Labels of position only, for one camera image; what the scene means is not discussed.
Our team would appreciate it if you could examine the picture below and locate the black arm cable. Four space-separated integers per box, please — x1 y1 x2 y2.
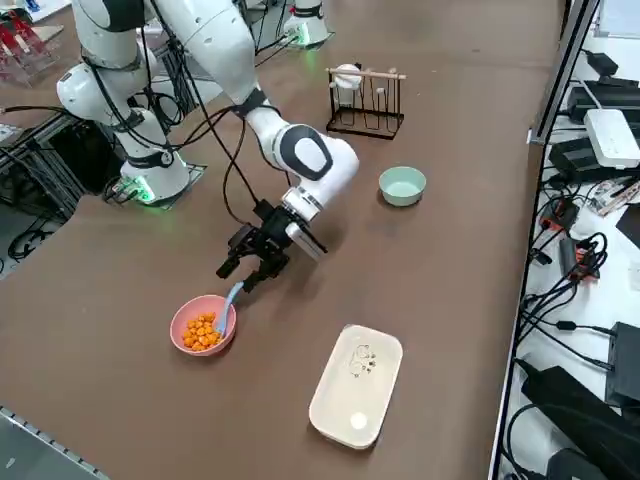
144 0 274 226

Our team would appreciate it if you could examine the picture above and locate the large black case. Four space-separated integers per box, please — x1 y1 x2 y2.
519 364 640 480

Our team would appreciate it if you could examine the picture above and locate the aluminium table edge rail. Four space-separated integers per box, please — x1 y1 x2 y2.
0 402 109 480

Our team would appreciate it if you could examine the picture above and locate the black metal frame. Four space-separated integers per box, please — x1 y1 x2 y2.
0 112 129 221

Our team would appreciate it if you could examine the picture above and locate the cream rectangular tray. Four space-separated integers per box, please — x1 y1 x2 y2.
308 323 404 450

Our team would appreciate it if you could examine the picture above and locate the blue plastic spoon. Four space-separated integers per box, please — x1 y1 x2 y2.
214 281 245 337

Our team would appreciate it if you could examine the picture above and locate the black flat box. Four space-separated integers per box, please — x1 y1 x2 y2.
604 322 640 407

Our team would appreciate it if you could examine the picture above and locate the red and black connector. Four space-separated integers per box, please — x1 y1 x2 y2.
539 199 581 232

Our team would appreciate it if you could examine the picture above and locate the clear rack with red parts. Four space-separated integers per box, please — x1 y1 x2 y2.
0 9 66 85

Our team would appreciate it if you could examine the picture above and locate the aluminium camera post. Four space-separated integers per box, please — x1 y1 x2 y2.
527 0 601 146

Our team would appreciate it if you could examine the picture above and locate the green bowl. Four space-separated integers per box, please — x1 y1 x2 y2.
378 166 427 208

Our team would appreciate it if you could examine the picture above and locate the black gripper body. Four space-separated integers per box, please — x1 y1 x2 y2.
252 205 294 267

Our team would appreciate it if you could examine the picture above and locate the white cup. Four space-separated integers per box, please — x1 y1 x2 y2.
333 62 364 107

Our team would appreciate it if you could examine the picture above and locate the black wire cup rack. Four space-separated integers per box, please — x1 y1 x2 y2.
325 67 407 141

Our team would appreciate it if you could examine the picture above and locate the orange popcorn heap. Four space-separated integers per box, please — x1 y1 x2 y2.
181 312 223 351

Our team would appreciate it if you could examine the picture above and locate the pink bowl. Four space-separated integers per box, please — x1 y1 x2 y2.
169 294 238 357

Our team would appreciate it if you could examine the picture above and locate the black power adapter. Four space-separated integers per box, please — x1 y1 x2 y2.
549 138 604 182

